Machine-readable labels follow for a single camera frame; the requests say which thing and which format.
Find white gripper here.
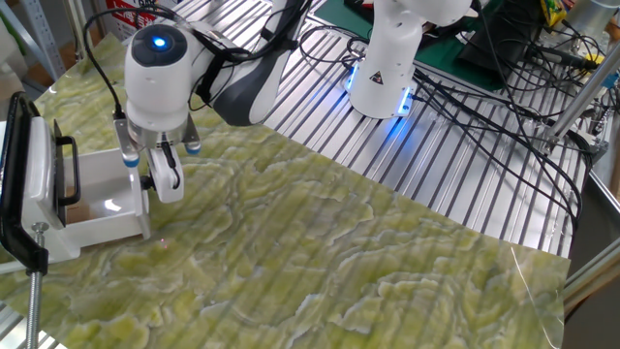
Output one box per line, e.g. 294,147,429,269
146,143,186,205

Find white drawer with black knob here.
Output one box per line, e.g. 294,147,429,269
62,147,156,248

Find white drawer cabinet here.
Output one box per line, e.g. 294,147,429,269
0,114,82,272

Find light wooden block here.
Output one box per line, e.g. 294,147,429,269
66,202,97,225

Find black screw clamp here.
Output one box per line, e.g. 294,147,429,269
0,90,51,349

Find green marble pattern mat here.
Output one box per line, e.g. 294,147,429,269
0,32,572,349

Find cardboard box red print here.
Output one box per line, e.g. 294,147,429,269
104,0,161,40

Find perforated steel shelf upright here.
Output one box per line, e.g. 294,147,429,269
18,0,67,81

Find green cutting board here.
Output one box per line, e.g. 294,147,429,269
314,0,510,92

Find black handheld tool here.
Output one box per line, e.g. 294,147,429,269
527,44,602,73

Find long aluminium profile bar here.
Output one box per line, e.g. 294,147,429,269
541,46,620,156

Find yellow snack pack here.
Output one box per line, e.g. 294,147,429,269
540,0,569,28

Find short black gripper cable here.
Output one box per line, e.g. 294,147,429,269
160,140,181,190

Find silver wrist bracket blue tips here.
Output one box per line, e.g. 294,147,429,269
112,115,202,169

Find long black arm cable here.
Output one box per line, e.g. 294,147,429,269
81,5,161,121

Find black cabinet handle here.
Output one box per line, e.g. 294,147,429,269
51,118,82,229

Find black power cable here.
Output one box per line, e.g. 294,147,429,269
411,67,596,234

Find aluminium frame rail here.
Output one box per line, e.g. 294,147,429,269
561,237,620,316

